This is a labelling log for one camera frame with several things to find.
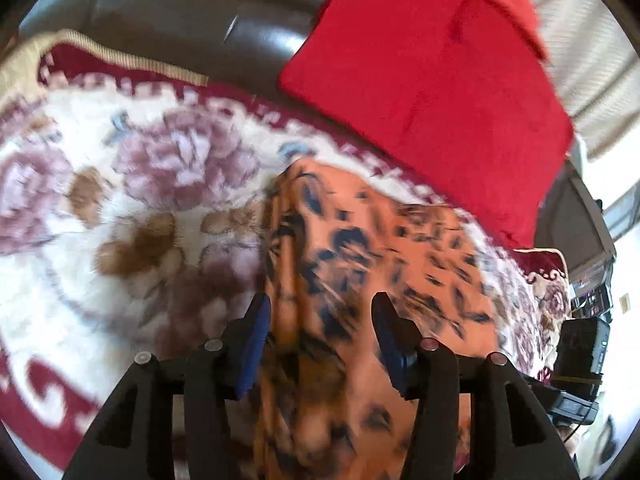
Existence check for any orange floral cloth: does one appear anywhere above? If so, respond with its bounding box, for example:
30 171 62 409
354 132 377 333
252 157 501 480

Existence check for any dark leather sofa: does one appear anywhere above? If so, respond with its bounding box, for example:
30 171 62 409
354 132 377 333
17 0 617 273

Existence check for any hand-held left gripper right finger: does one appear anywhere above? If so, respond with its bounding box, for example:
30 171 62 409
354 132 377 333
371 291 581 480

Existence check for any dark cluttered shelf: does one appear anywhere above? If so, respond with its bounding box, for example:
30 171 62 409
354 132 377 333
570 260 615 321

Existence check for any white curtain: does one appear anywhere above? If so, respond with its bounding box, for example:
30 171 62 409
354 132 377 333
515 0 636 161

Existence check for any red folded cloth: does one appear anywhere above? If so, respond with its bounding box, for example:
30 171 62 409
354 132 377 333
277 0 576 251

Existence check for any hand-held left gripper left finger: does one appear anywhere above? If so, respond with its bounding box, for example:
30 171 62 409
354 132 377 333
62 292 273 480

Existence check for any maroon and white floral blanket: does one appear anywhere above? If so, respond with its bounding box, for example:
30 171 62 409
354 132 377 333
0 30 573 471

